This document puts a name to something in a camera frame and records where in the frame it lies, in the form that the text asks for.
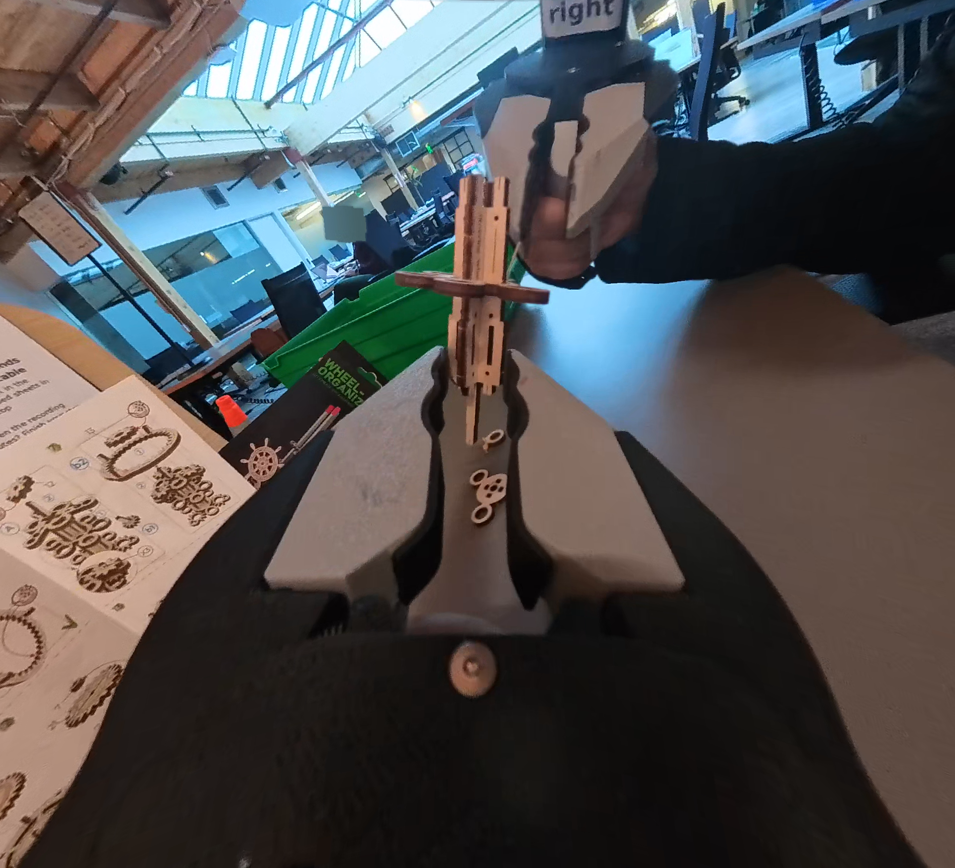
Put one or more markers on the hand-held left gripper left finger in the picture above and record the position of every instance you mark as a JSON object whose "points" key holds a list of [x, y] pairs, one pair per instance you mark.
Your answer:
{"points": [[351, 502]]}

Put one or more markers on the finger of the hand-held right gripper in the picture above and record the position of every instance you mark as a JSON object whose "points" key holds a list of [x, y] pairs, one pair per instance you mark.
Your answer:
{"points": [[511, 137], [612, 145]]}

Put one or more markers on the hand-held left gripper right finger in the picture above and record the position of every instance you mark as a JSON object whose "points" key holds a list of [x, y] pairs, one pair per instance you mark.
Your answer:
{"points": [[597, 502]]}

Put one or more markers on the wooden model assembly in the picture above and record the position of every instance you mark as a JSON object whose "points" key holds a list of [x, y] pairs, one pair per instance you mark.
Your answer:
{"points": [[481, 249]]}

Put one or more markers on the black model kit box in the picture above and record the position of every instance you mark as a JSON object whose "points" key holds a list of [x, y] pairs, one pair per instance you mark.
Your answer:
{"points": [[298, 435]]}

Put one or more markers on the person's right hand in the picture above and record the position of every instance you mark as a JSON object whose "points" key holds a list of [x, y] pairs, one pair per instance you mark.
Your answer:
{"points": [[556, 241]]}

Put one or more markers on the orange plastic cup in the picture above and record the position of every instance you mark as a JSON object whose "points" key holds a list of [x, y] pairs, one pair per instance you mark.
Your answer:
{"points": [[231, 411]]}

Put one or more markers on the green plastic bin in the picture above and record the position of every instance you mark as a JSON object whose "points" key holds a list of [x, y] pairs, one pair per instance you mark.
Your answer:
{"points": [[373, 331]]}

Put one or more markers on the black office chair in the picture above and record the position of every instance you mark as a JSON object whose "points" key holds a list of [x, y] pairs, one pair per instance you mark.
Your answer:
{"points": [[295, 294]]}

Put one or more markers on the folded instruction booklet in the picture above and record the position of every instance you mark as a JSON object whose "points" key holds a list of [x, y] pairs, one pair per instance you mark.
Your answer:
{"points": [[67, 629]]}

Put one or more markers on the white instruction board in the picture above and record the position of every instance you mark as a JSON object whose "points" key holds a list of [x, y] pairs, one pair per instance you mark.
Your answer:
{"points": [[37, 376]]}

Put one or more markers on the hanging white sign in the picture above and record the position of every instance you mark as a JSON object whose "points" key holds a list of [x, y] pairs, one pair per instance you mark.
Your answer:
{"points": [[60, 230]]}

